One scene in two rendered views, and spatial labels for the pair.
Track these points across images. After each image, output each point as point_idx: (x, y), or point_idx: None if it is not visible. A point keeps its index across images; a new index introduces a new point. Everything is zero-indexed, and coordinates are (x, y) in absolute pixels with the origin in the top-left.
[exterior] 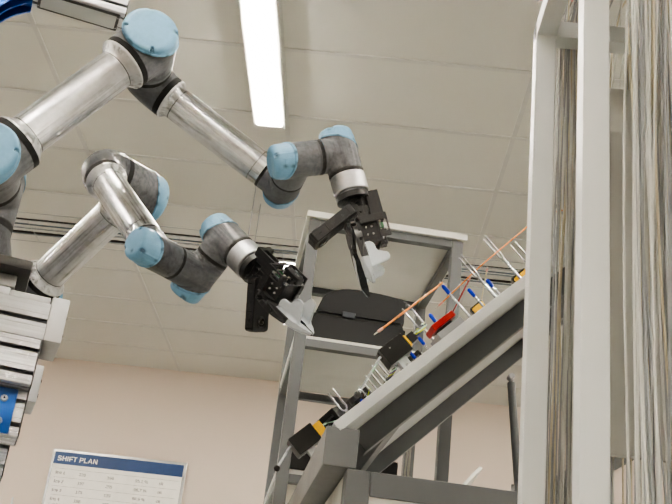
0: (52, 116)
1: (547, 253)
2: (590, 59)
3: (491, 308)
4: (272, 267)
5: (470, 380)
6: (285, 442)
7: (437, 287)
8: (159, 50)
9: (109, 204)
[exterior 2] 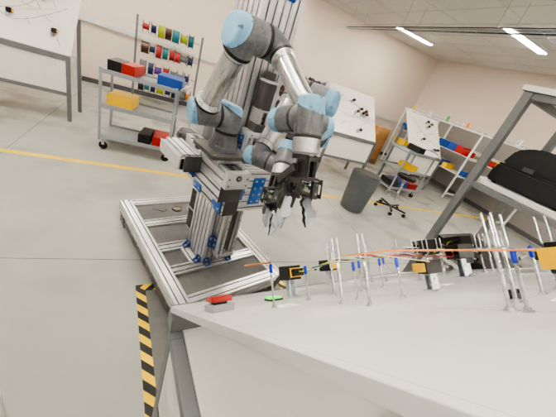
0: (207, 91)
1: None
2: None
3: (203, 323)
4: (262, 189)
5: None
6: (430, 233)
7: (267, 263)
8: (229, 44)
9: None
